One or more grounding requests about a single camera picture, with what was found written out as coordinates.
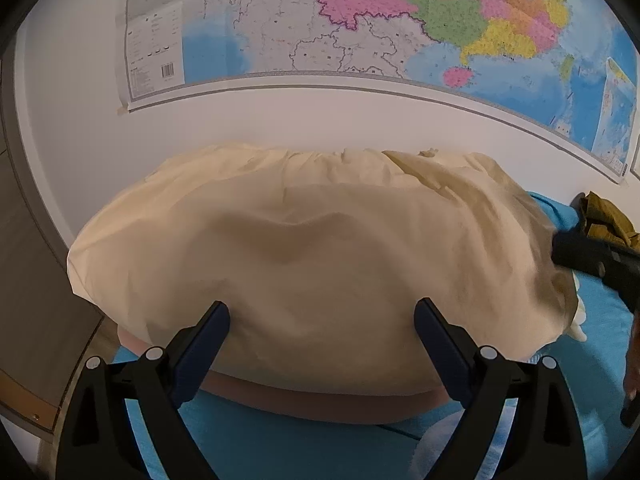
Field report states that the cream garment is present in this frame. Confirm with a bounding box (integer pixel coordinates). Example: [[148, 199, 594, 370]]
[[66, 144, 582, 396]]

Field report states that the pink garment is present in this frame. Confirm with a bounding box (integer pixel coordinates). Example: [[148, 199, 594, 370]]
[[116, 327, 453, 426]]

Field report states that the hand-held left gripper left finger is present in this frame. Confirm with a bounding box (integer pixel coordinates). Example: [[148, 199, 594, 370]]
[[55, 300, 231, 480]]

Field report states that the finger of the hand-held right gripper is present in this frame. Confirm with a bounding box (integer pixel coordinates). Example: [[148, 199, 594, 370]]
[[550, 230, 626, 281]]

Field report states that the blue floral bed sheet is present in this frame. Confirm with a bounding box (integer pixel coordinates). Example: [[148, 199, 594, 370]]
[[107, 191, 640, 480]]

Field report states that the person's right hand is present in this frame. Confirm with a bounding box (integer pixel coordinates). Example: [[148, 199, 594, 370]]
[[625, 310, 640, 402]]

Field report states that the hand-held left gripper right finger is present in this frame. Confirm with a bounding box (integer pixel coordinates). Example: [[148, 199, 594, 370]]
[[414, 297, 588, 480]]

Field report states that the olive garment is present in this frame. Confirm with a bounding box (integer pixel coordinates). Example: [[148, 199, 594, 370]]
[[579, 191, 640, 251]]

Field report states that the colourful wall map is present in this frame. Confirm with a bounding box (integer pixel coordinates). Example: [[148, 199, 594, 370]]
[[117, 0, 640, 183]]

